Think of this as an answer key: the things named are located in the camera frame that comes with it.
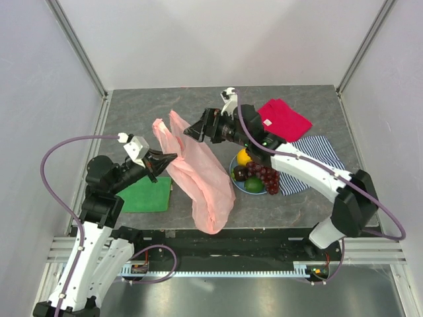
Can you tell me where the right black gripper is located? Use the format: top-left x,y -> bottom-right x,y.
184,107 -> 250,147

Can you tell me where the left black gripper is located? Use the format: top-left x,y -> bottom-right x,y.
110,147 -> 177,193

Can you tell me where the pink plastic bag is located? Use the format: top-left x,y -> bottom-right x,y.
152,110 -> 236,234

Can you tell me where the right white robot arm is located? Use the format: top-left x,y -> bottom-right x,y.
184,104 -> 378,260

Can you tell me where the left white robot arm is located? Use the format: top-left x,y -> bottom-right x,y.
33,150 -> 177,316

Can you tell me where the green towel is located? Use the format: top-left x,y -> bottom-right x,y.
118,177 -> 172,213

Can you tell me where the yellow lemon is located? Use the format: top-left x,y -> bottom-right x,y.
236,149 -> 252,166

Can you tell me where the dark mangosteen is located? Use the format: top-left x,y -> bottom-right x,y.
231,165 -> 249,182

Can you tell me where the light blue plate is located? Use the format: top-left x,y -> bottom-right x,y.
229,156 -> 267,195

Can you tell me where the red folded t-shirt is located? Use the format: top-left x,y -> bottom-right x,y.
258,98 -> 313,143

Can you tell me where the green lime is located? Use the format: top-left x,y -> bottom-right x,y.
244,176 -> 264,194

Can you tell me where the purple grape bunch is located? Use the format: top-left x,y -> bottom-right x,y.
247,162 -> 280,195

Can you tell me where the blue white striped cloth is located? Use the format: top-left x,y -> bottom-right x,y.
271,135 -> 350,203

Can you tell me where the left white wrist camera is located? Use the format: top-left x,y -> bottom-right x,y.
122,133 -> 150,167

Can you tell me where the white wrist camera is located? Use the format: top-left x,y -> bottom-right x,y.
122,133 -> 150,167
220,87 -> 238,117

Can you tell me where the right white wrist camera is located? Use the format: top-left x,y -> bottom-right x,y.
220,87 -> 238,117

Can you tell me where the white slotted cable duct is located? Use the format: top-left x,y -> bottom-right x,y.
118,264 -> 329,279

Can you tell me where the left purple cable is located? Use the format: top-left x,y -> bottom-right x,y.
39,133 -> 128,317

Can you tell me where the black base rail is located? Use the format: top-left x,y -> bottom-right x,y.
135,228 -> 342,264

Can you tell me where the left aluminium frame post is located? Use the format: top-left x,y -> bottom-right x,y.
45,0 -> 108,99

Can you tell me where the aluminium frame post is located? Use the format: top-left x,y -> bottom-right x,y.
336,0 -> 397,98
45,0 -> 108,99

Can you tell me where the right aluminium frame post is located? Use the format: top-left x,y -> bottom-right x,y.
336,0 -> 397,98

